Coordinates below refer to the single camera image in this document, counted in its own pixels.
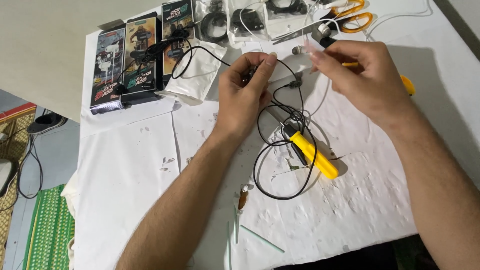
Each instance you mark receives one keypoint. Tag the yellow black tool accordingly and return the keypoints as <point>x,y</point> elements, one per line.
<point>408,85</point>

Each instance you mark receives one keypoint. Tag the brown patterned mat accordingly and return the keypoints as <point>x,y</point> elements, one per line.
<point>15,138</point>

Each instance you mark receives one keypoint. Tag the tangled black earphones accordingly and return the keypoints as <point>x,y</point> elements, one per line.
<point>175,52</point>

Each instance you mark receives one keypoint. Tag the white paper table cover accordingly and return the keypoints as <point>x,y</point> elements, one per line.
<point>131,168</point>

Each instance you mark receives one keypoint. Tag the person's dark clothing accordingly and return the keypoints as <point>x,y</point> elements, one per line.
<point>337,258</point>

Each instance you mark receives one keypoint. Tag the earphone box with teal print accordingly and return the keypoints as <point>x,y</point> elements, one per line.
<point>175,22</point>

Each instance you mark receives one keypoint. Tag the person's left hand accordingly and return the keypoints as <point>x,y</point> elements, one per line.
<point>238,97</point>

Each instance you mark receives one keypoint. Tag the earphone box with white earphones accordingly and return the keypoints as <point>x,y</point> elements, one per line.
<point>107,71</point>

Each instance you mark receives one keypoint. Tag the person's right hand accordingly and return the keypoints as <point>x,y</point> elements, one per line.
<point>367,78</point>

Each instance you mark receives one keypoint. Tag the brown scrap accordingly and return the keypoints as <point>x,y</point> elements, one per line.
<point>243,198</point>

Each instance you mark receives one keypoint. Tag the earphone box with yellow print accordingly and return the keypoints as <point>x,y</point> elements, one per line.
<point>140,56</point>

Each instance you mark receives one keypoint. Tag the clear bag with black earphones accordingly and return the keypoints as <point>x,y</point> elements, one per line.
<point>287,7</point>
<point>213,24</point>
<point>247,20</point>

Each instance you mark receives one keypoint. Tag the black shoe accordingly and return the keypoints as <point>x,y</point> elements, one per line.
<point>47,123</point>

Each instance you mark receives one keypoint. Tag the pale green stick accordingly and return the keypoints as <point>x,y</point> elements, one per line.
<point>236,225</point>
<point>261,238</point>

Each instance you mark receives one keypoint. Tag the green patterned mat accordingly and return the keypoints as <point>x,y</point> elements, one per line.
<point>50,228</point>

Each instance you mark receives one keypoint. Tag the white plastic pouch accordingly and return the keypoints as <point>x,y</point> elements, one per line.
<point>195,75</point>

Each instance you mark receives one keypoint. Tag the white round object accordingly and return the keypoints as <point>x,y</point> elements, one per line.
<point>5,176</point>

